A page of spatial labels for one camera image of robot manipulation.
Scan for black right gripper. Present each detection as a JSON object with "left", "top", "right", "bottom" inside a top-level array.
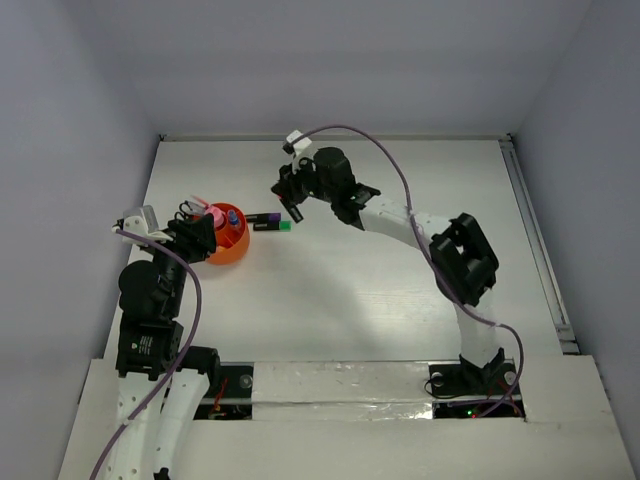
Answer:
[{"left": 270, "top": 154, "right": 336, "bottom": 206}]

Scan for orange cap highlighter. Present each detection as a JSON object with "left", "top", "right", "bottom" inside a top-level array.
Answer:
[{"left": 279, "top": 197, "right": 304, "bottom": 224}]

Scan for black handled scissors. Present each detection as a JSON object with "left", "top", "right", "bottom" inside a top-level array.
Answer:
[{"left": 174, "top": 200, "right": 200, "bottom": 220}]

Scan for pink patterned tube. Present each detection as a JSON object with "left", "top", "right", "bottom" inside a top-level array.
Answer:
[{"left": 205, "top": 205, "right": 226, "bottom": 230}]

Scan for orange round organizer container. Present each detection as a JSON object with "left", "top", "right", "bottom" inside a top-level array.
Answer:
[{"left": 207, "top": 202, "right": 250, "bottom": 266}]

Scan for green cap highlighter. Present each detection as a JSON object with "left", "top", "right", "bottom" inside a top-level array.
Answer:
[{"left": 253, "top": 220, "right": 292, "bottom": 232}]

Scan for purple cap highlighter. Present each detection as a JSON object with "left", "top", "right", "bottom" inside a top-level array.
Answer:
[{"left": 245, "top": 212, "right": 281, "bottom": 223}]

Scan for clear spray bottle blue cap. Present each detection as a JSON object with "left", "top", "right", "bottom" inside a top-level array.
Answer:
[{"left": 228, "top": 210, "right": 241, "bottom": 228}]

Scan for red gel pen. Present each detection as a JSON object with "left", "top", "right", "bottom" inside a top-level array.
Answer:
[{"left": 191, "top": 195, "right": 210, "bottom": 208}]

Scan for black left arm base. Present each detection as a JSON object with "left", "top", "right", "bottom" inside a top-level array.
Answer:
[{"left": 194, "top": 363, "right": 254, "bottom": 421}]

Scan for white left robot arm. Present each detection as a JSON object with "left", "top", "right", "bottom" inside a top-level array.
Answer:
[{"left": 90, "top": 205, "right": 221, "bottom": 479}]

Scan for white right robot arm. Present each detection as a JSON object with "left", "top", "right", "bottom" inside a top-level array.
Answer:
[{"left": 272, "top": 143, "right": 505, "bottom": 394}]

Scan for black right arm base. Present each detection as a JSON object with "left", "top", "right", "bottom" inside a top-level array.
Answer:
[{"left": 423, "top": 362, "right": 525, "bottom": 420}]

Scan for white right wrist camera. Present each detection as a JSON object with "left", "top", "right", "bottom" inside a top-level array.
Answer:
[{"left": 282, "top": 130, "right": 312, "bottom": 173}]

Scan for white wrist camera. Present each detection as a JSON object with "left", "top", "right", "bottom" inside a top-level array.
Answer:
[
  {"left": 111, "top": 205, "right": 172, "bottom": 242},
  {"left": 282, "top": 130, "right": 312, "bottom": 173}
]

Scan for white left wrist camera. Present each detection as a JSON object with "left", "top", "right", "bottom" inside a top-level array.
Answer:
[{"left": 111, "top": 205, "right": 172, "bottom": 242}]

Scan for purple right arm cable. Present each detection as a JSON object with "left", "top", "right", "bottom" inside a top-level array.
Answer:
[{"left": 299, "top": 124, "right": 525, "bottom": 417}]

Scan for aluminium rail on right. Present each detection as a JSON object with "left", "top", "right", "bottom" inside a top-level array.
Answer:
[{"left": 498, "top": 136, "right": 581, "bottom": 356}]

